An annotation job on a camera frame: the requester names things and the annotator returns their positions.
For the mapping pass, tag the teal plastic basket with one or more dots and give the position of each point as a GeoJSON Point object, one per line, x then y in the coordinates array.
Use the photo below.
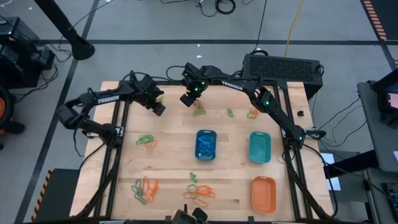
{"type": "Point", "coordinates": [259, 149]}

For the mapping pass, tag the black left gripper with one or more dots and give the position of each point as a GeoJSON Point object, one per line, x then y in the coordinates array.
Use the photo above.
{"type": "Point", "coordinates": [152, 93]}

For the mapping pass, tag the black orange wheeled machine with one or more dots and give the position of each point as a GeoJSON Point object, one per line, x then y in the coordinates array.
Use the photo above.
{"type": "Point", "coordinates": [7, 124]}

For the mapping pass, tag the blue plastic basket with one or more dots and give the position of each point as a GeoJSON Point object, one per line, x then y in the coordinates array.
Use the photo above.
{"type": "Point", "coordinates": [197, 155]}

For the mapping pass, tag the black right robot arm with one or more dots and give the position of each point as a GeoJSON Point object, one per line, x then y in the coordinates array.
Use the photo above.
{"type": "Point", "coordinates": [270, 105]}

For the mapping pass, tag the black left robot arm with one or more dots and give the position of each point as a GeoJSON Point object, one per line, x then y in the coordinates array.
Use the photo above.
{"type": "Point", "coordinates": [90, 98]}

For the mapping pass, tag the black keyboard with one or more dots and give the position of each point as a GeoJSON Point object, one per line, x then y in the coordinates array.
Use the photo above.
{"type": "Point", "coordinates": [392, 197]}

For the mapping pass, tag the black equipment cart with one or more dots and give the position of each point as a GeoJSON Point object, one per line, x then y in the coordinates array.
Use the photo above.
{"type": "Point", "coordinates": [18, 56]}

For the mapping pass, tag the black pole stand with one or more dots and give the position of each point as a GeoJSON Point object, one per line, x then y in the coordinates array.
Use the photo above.
{"type": "Point", "coordinates": [81, 48]}

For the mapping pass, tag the orange plastic basket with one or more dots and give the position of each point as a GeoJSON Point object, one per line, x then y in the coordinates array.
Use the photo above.
{"type": "Point", "coordinates": [263, 194]}

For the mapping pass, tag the black mat hazard stripe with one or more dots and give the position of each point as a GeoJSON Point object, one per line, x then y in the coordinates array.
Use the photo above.
{"type": "Point", "coordinates": [59, 196]}
{"type": "Point", "coordinates": [387, 15]}

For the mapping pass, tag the black padded bar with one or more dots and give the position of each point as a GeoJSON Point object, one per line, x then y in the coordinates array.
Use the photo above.
{"type": "Point", "coordinates": [351, 163]}

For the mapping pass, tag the black computer tower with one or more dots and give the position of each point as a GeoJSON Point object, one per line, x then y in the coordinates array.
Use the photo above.
{"type": "Point", "coordinates": [280, 70]}

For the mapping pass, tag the grey desk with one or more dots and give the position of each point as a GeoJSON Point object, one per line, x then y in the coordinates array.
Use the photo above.
{"type": "Point", "coordinates": [382, 149]}

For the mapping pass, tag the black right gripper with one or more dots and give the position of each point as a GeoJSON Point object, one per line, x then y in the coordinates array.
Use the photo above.
{"type": "Point", "coordinates": [191, 96]}

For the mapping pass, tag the black monitor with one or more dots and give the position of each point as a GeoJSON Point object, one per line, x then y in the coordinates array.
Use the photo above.
{"type": "Point", "coordinates": [385, 90]}

